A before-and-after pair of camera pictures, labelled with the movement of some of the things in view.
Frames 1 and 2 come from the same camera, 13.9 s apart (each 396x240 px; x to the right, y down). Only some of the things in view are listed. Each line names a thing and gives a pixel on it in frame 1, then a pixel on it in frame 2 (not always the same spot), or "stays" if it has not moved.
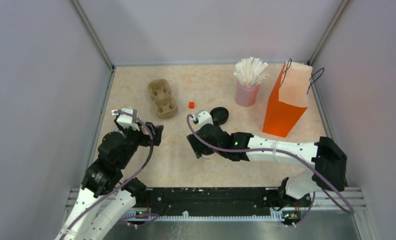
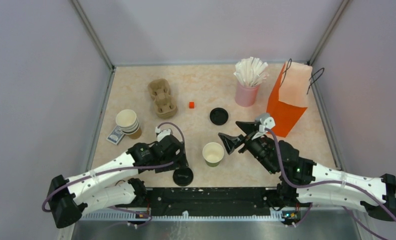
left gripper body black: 136,138 → 180,161
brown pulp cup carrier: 159,90 stays
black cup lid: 219,114 stays
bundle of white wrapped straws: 251,71 stays
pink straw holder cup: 245,96 stays
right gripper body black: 195,146 → 259,149
